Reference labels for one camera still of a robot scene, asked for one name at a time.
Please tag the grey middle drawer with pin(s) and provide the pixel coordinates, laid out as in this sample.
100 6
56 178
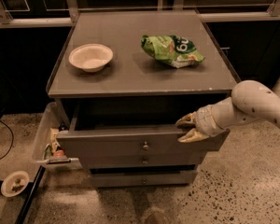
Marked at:
188 158

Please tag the green chip bag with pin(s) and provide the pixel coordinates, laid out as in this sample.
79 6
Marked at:
173 50

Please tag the clear plastic storage bin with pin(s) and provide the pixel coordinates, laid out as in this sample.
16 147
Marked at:
40 155

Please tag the grey top drawer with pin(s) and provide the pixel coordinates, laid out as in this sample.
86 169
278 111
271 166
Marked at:
98 131

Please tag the grey bottom drawer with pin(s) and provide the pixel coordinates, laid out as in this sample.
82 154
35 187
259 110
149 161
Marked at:
145 179

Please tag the black floor bar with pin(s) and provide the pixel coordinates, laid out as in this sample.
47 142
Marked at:
33 187

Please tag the grey drawer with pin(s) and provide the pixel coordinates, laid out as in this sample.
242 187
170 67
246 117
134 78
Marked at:
188 158
145 179
98 131

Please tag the white bowl on cabinet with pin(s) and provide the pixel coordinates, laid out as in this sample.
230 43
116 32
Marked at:
91 58

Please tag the metal railing frame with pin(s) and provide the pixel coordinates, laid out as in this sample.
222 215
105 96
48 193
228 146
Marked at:
46 13

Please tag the grey drawer cabinet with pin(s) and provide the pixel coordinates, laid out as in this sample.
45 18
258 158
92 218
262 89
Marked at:
133 79

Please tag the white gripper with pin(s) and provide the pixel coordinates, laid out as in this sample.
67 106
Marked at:
203 120

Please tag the white plate on floor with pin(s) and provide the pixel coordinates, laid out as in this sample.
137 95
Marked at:
15 183

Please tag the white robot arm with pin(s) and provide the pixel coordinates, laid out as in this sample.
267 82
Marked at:
249 101

